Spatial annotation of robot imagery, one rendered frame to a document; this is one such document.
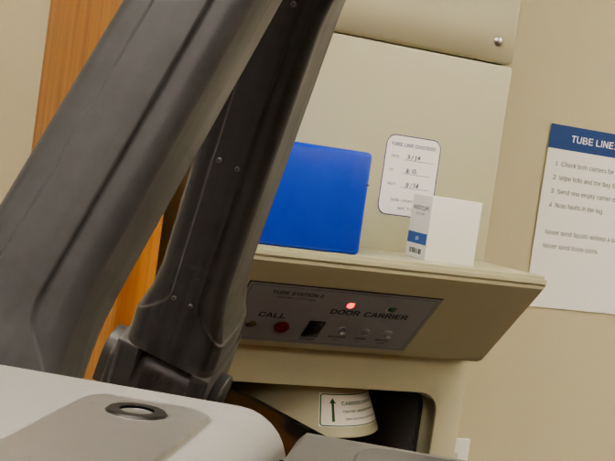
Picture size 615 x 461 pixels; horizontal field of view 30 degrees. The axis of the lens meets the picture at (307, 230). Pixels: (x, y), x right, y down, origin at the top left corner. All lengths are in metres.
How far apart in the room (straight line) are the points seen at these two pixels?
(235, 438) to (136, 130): 0.23
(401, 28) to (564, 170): 0.68
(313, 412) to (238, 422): 0.93
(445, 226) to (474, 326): 0.11
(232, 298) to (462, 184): 0.49
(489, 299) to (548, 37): 0.73
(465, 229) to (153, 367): 0.41
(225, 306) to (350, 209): 0.30
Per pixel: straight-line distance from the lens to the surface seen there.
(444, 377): 1.19
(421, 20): 1.15
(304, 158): 0.97
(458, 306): 1.08
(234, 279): 0.71
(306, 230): 0.98
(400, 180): 1.14
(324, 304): 1.03
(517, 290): 1.09
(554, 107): 1.75
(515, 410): 1.78
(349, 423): 1.18
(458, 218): 1.07
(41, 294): 0.42
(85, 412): 0.22
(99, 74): 0.44
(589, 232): 1.80
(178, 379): 0.77
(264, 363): 1.10
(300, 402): 1.16
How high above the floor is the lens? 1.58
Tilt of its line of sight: 3 degrees down
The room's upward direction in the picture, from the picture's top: 8 degrees clockwise
